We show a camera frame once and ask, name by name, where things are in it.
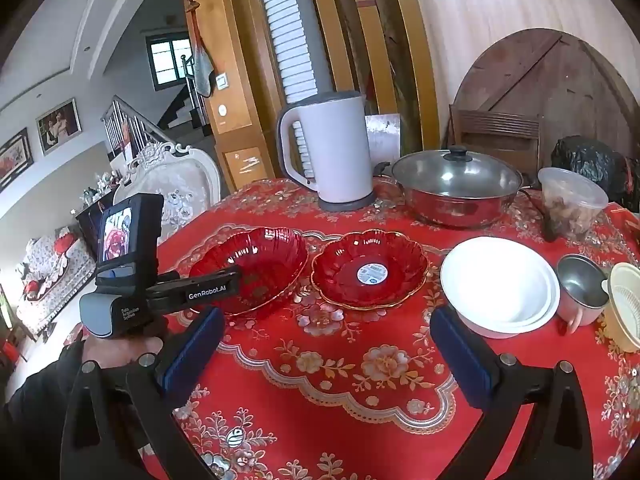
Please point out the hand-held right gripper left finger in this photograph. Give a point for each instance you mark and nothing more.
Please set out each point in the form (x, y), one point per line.
(192, 352)

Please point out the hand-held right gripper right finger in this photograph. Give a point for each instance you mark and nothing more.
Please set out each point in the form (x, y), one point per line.
(465, 360)

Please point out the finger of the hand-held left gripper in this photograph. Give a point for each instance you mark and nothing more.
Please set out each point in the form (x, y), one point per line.
(200, 274)
(210, 294)

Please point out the red ribbed glass bowl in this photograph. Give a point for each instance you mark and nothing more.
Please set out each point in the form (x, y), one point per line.
(270, 260)

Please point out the red flower-shaped glass plate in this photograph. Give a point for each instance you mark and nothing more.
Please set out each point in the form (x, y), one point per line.
(340, 270)

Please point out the cream plastic bowl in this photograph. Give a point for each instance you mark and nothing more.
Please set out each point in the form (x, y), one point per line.
(627, 305)

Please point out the person's left forearm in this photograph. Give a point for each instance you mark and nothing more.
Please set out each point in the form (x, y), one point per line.
(35, 410)

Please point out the person's left hand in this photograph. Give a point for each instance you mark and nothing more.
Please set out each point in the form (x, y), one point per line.
(120, 350)

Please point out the sofa with floral cover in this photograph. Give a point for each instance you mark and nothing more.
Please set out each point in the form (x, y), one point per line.
(50, 280)

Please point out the white ornate chair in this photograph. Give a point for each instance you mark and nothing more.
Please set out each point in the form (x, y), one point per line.
(175, 185)

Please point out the red floral tablecloth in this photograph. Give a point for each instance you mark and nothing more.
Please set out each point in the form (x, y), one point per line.
(350, 400)

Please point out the stainless steel pot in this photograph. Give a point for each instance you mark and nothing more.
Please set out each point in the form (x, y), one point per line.
(450, 212)

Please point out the stair railing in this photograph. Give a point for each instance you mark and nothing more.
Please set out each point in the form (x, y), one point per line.
(125, 120)

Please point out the framed red floral picture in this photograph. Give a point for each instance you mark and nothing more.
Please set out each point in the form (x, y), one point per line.
(15, 157)

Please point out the framed portrait photo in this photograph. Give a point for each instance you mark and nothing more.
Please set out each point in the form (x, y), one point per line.
(57, 125)

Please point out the white electric kettle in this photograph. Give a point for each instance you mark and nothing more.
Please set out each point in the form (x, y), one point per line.
(340, 150)

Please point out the clear plastic food container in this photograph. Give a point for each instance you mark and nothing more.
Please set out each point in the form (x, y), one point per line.
(575, 205)

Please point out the window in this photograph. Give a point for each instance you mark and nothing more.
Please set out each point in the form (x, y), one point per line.
(167, 62)

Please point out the golden wooden pillar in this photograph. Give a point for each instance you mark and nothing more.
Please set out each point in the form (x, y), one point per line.
(240, 60)

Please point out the silvery white wrapped roll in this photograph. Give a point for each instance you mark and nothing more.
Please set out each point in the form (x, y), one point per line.
(385, 135)

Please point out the wooden folding chair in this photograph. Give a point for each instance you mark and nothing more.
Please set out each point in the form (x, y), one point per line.
(495, 130)

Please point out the black plastic bag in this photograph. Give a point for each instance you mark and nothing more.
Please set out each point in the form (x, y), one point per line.
(590, 160)

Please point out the white ribbed panel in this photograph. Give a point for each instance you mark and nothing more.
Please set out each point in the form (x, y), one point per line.
(295, 35)

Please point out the leaning wooden frames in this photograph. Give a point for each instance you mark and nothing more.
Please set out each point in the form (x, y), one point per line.
(370, 35)

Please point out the round wooden tabletop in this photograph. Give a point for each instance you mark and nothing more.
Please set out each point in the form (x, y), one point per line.
(575, 85)

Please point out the white wall switch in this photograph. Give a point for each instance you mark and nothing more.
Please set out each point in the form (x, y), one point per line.
(222, 81)

